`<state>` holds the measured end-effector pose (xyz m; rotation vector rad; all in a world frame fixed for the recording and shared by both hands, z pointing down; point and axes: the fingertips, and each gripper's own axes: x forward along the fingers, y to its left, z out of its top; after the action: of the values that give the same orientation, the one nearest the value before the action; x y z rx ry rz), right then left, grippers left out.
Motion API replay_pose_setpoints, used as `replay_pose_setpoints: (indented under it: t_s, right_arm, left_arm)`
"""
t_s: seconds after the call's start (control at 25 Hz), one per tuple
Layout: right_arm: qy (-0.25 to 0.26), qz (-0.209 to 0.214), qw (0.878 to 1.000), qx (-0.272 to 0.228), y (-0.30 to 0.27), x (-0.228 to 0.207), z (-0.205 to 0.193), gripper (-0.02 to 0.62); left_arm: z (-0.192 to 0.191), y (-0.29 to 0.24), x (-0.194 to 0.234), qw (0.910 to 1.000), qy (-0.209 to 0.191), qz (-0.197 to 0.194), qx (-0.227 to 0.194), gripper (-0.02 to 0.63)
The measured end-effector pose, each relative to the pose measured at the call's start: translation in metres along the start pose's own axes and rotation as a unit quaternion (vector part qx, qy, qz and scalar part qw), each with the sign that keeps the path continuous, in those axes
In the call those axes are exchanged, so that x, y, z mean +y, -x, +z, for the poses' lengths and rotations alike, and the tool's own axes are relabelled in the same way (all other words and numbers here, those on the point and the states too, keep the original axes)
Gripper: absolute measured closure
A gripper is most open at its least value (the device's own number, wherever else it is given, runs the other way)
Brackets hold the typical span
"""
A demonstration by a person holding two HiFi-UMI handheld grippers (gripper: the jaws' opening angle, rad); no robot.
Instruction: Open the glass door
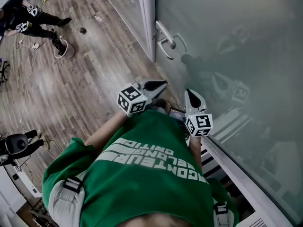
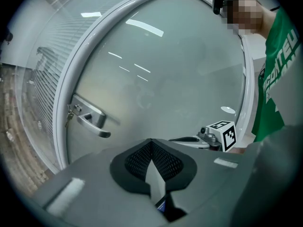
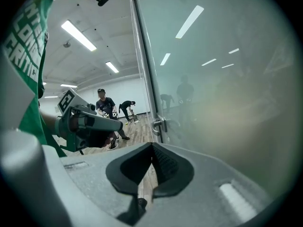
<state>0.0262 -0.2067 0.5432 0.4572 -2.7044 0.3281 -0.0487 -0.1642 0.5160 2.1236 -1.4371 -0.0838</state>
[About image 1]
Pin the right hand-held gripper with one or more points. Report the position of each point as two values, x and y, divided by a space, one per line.
201 124

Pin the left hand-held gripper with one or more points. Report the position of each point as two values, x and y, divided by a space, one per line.
132 100

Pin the frosted glass door with handle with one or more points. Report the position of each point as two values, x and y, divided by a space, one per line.
236 13

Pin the person's right forearm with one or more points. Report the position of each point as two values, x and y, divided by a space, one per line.
195 152

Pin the person's left forearm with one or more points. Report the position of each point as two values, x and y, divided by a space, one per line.
106 131

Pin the white framed glass door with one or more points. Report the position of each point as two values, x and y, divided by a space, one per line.
147 20

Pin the person's dark shoe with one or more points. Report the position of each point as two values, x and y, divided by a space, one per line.
161 102

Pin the small black screen device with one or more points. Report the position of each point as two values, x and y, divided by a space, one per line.
177 115

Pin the person's grey trouser leg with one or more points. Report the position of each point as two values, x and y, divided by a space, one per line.
158 109

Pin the glass partition with blinds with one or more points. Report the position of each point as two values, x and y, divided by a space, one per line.
127 8

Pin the crumpled clear bottle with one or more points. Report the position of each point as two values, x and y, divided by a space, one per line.
99 19

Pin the small dark round object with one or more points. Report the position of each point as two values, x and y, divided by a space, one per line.
82 30

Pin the green printed t-shirt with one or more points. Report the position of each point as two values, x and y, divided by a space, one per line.
142 185

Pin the white power strip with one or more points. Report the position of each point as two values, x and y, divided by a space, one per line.
35 46

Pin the black office chair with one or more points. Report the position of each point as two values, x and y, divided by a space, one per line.
4 71

